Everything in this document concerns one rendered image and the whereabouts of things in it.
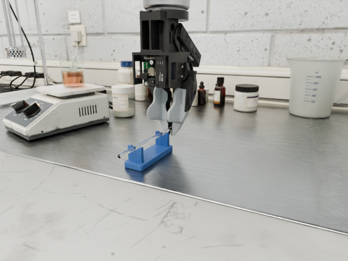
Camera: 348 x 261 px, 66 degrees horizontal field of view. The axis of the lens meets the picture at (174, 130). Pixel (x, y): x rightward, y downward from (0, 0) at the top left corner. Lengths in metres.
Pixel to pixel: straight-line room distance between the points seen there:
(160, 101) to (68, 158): 0.19
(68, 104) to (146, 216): 0.37
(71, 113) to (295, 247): 0.50
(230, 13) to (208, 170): 0.68
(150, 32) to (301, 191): 0.31
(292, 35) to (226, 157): 0.58
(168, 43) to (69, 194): 0.26
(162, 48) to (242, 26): 0.57
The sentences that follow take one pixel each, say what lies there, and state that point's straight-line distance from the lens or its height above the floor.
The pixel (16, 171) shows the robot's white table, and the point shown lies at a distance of 0.48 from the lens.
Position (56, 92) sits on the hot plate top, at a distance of 0.62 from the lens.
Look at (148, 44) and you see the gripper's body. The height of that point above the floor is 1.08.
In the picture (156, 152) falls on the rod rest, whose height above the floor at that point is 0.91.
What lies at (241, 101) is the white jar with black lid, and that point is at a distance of 0.79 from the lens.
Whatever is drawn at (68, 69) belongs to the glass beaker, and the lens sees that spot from 0.65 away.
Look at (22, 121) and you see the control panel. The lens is 0.63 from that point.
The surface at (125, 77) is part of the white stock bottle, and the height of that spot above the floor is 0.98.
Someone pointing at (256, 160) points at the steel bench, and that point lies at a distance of 0.47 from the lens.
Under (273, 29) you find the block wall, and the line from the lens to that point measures 0.97.
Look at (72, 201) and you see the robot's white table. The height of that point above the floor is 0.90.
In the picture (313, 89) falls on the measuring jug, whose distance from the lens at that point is 0.77.
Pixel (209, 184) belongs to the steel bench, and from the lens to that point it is 0.38.
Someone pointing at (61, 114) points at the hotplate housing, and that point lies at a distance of 0.62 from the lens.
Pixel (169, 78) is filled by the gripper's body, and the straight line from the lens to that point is 0.41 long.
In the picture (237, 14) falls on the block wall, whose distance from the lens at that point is 0.99.
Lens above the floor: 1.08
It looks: 18 degrees down
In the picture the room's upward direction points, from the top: straight up
